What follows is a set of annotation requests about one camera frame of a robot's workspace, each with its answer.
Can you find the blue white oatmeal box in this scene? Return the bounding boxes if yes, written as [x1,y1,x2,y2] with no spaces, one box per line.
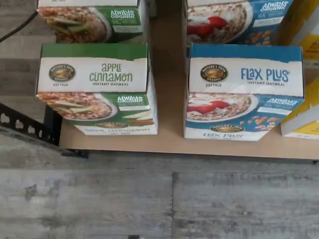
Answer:
[181,0,295,47]
[183,43,305,142]

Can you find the green apple cinnamon oatmeal box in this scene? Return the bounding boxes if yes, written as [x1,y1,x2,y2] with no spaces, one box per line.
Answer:
[36,0,150,43]
[36,43,159,136]

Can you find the wooden shelf board with boxes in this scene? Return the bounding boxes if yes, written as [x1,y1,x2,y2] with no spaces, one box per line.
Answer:
[58,0,319,160]

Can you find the yellow purely elizabeth box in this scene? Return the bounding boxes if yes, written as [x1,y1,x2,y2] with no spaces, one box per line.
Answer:
[280,77,319,140]
[276,0,319,62]

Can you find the black power cable with plug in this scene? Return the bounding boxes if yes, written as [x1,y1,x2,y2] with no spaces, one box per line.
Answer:
[0,9,38,42]

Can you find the black metal shelf rack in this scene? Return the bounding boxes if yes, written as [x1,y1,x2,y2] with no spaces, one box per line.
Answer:
[0,102,90,160]

